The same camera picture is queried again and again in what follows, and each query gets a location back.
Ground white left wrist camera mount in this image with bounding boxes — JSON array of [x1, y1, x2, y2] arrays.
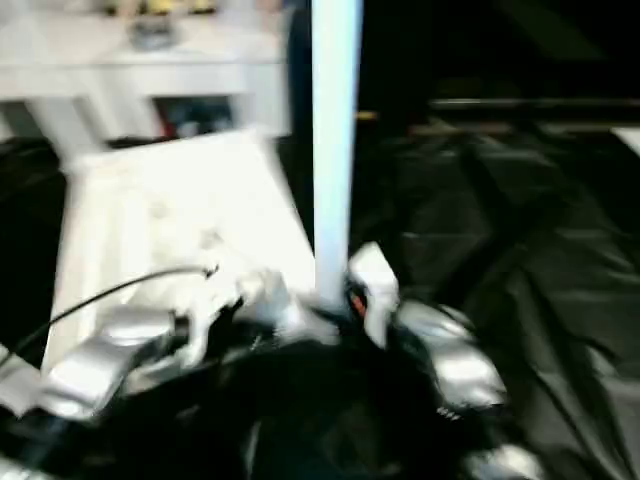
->
[[182, 272, 281, 369]]

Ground black plastic mat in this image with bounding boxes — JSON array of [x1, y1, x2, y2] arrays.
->
[[0, 122, 640, 480]]

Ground black fabric case gold label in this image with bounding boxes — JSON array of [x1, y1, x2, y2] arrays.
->
[[289, 0, 640, 136]]

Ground white plastic table top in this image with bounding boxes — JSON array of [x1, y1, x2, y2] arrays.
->
[[0, 127, 346, 416]]

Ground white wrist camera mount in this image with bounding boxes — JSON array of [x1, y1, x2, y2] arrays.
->
[[182, 272, 281, 369], [347, 242, 401, 349]]

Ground white flat board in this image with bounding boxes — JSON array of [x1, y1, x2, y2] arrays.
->
[[609, 127, 640, 156]]

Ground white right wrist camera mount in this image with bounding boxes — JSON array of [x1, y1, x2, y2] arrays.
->
[[347, 242, 401, 349]]

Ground white cabinet with glass doors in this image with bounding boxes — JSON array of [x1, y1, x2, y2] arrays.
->
[[0, 0, 291, 144]]

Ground clear bag of black parts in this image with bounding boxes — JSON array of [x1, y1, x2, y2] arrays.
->
[[128, 17, 176, 50]]

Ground white plastic table leg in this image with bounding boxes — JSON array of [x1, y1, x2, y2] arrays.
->
[[244, 0, 294, 146], [0, 344, 44, 419], [19, 89, 109, 166], [309, 0, 365, 314]]

